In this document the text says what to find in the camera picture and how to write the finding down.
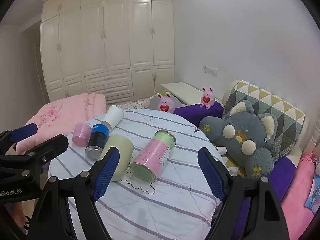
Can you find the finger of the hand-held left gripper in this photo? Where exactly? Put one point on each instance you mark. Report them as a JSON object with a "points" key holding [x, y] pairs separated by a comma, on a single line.
{"points": [[50, 146], [25, 130]]}

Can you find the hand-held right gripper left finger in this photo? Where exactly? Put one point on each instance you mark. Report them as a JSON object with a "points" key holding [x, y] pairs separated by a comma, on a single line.
{"points": [[107, 172]]}

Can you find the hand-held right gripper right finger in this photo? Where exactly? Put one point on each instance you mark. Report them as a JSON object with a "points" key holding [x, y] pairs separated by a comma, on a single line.
{"points": [[210, 170]]}

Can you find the cream plastic cup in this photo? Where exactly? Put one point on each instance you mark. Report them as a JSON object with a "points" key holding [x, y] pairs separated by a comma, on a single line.
{"points": [[123, 150]]}

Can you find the small pink cup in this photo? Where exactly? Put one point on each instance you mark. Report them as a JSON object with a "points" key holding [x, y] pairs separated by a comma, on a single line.
{"points": [[81, 133]]}

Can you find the white paper cup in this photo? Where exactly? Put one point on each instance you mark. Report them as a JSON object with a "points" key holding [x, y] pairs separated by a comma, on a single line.
{"points": [[113, 116]]}

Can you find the white tube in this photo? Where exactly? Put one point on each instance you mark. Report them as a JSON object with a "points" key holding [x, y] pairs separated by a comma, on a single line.
{"points": [[222, 150]]}

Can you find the blue and black can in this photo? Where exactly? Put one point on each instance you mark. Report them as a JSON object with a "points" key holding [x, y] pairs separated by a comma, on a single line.
{"points": [[97, 140]]}

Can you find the grey koala plush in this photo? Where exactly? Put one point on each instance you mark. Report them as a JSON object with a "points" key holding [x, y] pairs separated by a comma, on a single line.
{"points": [[240, 150]]}

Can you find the pink floral blanket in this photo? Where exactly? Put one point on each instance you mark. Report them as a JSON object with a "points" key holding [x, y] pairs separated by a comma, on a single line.
{"points": [[62, 110]]}

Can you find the pink and green can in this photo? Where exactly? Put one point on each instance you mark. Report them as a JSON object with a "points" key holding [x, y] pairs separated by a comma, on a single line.
{"points": [[152, 155]]}

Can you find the purple bolster pillow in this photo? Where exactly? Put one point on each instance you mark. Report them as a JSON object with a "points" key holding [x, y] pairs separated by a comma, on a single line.
{"points": [[190, 113]]}

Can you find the pink bunny plush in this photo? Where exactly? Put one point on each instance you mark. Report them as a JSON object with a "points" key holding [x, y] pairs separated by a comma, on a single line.
{"points": [[207, 98], [165, 103]]}

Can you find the patterned bed sheet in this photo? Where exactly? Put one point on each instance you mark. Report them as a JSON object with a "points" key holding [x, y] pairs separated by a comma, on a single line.
{"points": [[136, 104]]}

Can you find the grey cushion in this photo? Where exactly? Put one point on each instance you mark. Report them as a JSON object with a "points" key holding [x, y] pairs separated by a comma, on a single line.
{"points": [[153, 103]]}

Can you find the white bedside table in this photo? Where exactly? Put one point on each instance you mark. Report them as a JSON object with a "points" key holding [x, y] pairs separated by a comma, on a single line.
{"points": [[180, 88]]}

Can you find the pink pillow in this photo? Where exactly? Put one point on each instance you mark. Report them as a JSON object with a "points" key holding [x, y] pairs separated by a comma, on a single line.
{"points": [[297, 192]]}

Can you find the triangle patterned quilted pillow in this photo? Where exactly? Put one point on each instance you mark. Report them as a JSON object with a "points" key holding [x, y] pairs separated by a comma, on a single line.
{"points": [[275, 105]]}

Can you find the cream bed headboard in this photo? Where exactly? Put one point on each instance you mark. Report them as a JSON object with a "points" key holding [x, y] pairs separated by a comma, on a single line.
{"points": [[300, 147]]}

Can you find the blue printed cloth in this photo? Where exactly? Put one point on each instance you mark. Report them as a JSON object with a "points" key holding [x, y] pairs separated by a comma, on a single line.
{"points": [[315, 195]]}

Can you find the cream wardrobe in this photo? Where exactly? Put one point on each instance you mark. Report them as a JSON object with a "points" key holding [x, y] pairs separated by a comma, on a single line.
{"points": [[105, 42]]}

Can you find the white wall socket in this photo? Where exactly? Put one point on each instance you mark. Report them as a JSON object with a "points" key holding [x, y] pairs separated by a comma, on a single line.
{"points": [[210, 70]]}

